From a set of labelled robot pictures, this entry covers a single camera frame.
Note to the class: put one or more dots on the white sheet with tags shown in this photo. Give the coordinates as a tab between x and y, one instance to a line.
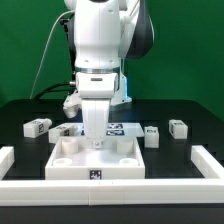
117	129

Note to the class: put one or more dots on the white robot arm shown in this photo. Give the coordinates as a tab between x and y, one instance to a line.
102	34

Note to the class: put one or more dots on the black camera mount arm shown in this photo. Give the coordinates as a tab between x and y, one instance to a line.
68	25

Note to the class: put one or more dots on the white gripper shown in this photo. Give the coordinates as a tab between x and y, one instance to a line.
96	86

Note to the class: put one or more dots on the white U-shaped fence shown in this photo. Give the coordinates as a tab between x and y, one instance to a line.
209	188

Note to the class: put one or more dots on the white square tabletop part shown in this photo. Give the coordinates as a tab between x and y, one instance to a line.
75	158

